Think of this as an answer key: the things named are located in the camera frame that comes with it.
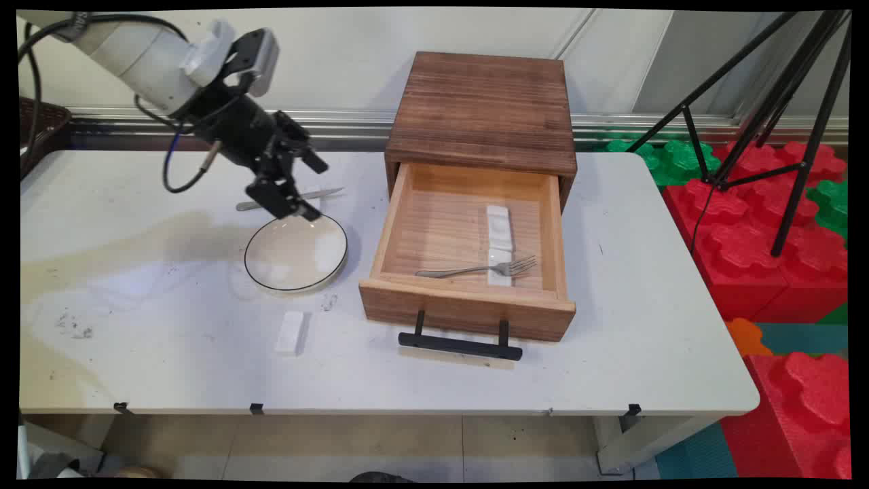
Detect orange foam piece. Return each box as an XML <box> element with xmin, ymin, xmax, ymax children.
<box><xmin>725</xmin><ymin>317</ymin><xmax>775</xmax><ymax>358</ymax></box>

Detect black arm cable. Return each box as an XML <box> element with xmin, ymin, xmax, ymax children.
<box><xmin>18</xmin><ymin>14</ymin><xmax>189</xmax><ymax>153</ymax></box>

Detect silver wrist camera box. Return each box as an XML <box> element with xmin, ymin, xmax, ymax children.
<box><xmin>224</xmin><ymin>28</ymin><xmax>280</xmax><ymax>96</ymax></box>

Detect aluminium wall rail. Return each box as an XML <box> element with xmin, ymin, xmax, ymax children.
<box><xmin>68</xmin><ymin>107</ymin><xmax>849</xmax><ymax>151</ymax></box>

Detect white ceramic cutlery rest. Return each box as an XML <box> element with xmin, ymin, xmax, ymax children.
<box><xmin>274</xmin><ymin>311</ymin><xmax>306</xmax><ymax>356</ymax></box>
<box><xmin>487</xmin><ymin>249</ymin><xmax>515</xmax><ymax>287</ymax></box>
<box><xmin>486</xmin><ymin>204</ymin><xmax>513</xmax><ymax>251</ymax></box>

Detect light wooden drawer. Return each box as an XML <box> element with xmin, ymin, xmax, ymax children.
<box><xmin>358</xmin><ymin>162</ymin><xmax>577</xmax><ymax>343</ymax></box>

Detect red foam block stack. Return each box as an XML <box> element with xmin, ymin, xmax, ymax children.
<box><xmin>661</xmin><ymin>141</ymin><xmax>849</xmax><ymax>324</ymax></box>

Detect silver table knife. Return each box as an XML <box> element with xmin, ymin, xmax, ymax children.
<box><xmin>236</xmin><ymin>187</ymin><xmax>346</xmax><ymax>212</ymax></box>

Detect white table leg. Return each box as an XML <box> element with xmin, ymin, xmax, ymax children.
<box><xmin>593</xmin><ymin>414</ymin><xmax>717</xmax><ymax>476</ymax></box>

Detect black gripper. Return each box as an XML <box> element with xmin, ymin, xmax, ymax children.
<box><xmin>178</xmin><ymin>77</ymin><xmax>331</xmax><ymax>223</ymax></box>

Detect green foam block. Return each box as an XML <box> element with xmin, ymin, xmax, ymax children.
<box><xmin>603</xmin><ymin>139</ymin><xmax>722</xmax><ymax>189</ymax></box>
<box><xmin>807</xmin><ymin>179</ymin><xmax>849</xmax><ymax>240</ymax></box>

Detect black and blue gripper cable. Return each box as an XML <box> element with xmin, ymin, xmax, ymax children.
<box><xmin>134</xmin><ymin>94</ymin><xmax>225</xmax><ymax>195</ymax></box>

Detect brown woven basket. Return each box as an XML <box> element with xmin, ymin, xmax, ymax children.
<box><xmin>19</xmin><ymin>96</ymin><xmax>73</xmax><ymax>179</ymax></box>

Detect black drawer handle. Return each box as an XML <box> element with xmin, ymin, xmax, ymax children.
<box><xmin>398</xmin><ymin>310</ymin><xmax>524</xmax><ymax>361</ymax></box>

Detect silver fork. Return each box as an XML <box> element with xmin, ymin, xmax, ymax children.
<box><xmin>415</xmin><ymin>255</ymin><xmax>538</xmax><ymax>279</ymax></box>

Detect teal foam floor mat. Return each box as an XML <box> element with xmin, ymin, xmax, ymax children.
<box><xmin>654</xmin><ymin>422</ymin><xmax>739</xmax><ymax>480</ymax></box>

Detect dark wooden cabinet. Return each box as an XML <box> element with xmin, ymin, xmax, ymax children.
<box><xmin>384</xmin><ymin>52</ymin><xmax>578</xmax><ymax>211</ymax></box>

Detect black tripod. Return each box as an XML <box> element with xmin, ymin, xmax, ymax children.
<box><xmin>625</xmin><ymin>10</ymin><xmax>853</xmax><ymax>258</ymax></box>

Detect white plate with black rim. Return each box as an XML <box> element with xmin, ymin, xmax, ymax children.
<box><xmin>244</xmin><ymin>213</ymin><xmax>349</xmax><ymax>294</ymax></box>

